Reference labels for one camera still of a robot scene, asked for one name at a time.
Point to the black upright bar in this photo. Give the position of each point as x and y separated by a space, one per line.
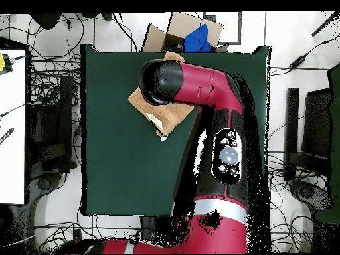
292 127

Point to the black flat panel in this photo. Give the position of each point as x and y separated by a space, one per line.
317 124

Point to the black pedestal foot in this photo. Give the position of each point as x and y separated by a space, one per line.
43 183
305 191

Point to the dark green table cloth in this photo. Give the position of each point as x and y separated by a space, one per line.
119 159

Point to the yellow and black tool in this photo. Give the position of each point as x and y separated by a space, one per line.
2 62

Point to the grey rectangular frame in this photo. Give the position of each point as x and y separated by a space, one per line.
239 29

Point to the black equipment case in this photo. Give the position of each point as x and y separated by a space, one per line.
50 127

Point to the peach terry towel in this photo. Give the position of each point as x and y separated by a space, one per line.
164 114

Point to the black power adapter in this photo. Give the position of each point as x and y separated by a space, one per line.
297 62

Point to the white desk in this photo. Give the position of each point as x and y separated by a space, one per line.
12 132

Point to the blue cloth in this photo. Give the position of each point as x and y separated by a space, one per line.
196 39

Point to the black rounded object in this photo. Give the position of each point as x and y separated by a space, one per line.
46 20

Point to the black long rod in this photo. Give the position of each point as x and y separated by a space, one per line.
325 24

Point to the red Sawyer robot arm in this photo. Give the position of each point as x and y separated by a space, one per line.
202 85

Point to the brown cardboard box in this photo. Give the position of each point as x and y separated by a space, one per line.
156 39

